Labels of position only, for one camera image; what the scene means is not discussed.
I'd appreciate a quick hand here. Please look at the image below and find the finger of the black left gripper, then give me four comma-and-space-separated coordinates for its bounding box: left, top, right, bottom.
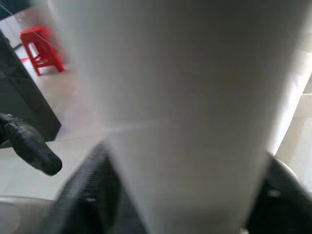
0, 113, 63, 176

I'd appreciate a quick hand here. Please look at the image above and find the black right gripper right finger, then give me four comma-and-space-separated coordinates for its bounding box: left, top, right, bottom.
240, 150, 312, 234

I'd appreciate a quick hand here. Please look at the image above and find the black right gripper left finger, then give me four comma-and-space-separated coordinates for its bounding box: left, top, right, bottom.
31, 141, 147, 234

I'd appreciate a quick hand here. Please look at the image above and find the white plastic table leg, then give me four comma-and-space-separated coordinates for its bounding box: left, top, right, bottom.
62, 0, 309, 234

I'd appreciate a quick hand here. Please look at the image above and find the white plastic children table top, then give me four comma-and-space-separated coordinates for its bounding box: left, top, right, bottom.
275, 43, 312, 161

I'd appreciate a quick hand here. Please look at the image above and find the black tablecloth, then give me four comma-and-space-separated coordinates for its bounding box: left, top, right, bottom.
0, 30, 62, 149

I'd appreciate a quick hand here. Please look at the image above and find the red plastic stool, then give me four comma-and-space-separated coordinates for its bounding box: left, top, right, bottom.
19, 24, 66, 76

